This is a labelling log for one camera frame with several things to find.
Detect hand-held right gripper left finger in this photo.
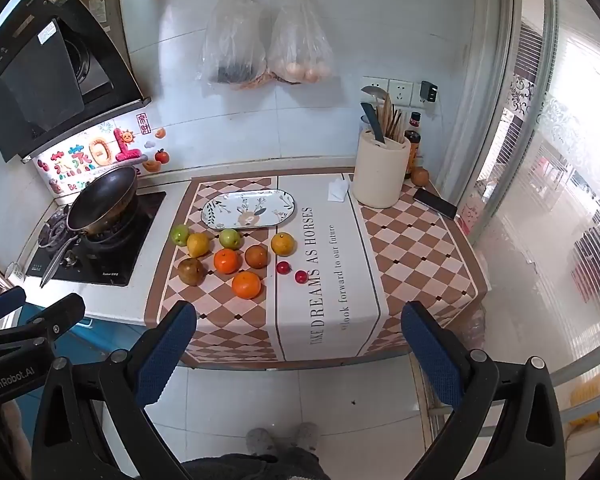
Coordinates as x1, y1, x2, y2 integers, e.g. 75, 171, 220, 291
31, 301, 198, 480

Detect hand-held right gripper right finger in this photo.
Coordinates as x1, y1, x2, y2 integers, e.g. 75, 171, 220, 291
400, 301, 566, 480

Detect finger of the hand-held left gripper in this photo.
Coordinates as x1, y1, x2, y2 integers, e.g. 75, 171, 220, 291
0, 287, 27, 326
0, 294, 86, 348

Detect brown pear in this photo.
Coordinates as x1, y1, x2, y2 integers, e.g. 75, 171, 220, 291
177, 257, 206, 287

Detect deep orange mandarin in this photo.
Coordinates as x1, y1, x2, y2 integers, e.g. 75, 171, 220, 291
213, 248, 242, 275

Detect yellow lemon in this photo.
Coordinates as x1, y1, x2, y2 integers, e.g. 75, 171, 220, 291
186, 232, 211, 258

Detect brownish orange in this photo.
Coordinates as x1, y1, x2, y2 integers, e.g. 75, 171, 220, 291
244, 244, 270, 269

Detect yellow pear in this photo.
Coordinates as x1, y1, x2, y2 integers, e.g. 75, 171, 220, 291
270, 232, 296, 257

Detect oval deer print plate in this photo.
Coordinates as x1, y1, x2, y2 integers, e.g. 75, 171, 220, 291
200, 189, 298, 231

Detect person's left forearm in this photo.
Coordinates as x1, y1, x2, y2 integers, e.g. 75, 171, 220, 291
0, 402, 35, 480

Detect blue cabinet front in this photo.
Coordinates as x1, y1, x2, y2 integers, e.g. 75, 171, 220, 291
10, 305, 148, 411

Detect black gas stove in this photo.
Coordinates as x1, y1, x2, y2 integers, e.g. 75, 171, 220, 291
25, 190, 167, 288

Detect black wok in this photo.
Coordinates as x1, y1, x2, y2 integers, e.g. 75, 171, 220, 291
40, 166, 140, 288

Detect person's left grey slipper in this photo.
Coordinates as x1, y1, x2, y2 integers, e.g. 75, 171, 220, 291
246, 427, 281, 457

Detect person's grey slipper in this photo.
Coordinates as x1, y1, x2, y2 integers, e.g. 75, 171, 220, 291
292, 422, 321, 453
246, 427, 281, 457

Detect checkered table mat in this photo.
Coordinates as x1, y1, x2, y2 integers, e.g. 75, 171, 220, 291
145, 167, 490, 368

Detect person's right grey slipper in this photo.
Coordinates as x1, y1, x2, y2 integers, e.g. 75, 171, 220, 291
292, 422, 321, 453

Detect pink plastic bag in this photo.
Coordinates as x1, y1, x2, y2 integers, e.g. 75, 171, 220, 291
455, 191, 487, 241

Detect person's dark trousers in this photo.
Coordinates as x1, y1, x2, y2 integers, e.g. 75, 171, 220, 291
182, 447, 331, 480

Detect black smartphone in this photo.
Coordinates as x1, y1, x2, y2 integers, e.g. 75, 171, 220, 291
413, 188, 458, 219

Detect cream utensil holder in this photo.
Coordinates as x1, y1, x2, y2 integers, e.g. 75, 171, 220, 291
352, 130, 412, 209

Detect white tissue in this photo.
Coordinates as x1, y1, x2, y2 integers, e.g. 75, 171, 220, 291
327, 177, 350, 204

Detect dark sauce bottle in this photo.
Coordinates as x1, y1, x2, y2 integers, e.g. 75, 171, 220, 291
403, 130, 423, 180

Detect black range hood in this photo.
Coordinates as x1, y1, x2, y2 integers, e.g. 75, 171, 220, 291
0, 0, 153, 163

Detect glass sliding door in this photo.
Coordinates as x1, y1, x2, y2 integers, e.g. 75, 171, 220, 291
440, 0, 600, 436

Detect bundle of wooden chopsticks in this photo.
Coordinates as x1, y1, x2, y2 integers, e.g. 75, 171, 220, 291
380, 92, 406, 143

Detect metal hood chimney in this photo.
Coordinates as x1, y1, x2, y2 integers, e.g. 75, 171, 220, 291
64, 0, 140, 96

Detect clear plastic bag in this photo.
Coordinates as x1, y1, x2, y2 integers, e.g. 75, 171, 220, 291
266, 0, 335, 85
196, 0, 270, 92

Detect colourful wall stickers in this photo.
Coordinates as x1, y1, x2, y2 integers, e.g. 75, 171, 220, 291
35, 110, 172, 196

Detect dark handled knife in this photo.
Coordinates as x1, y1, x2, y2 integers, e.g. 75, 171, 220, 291
360, 102, 386, 144

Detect white wall socket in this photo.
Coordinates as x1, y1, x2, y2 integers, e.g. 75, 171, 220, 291
362, 76, 389, 106
387, 79, 415, 108

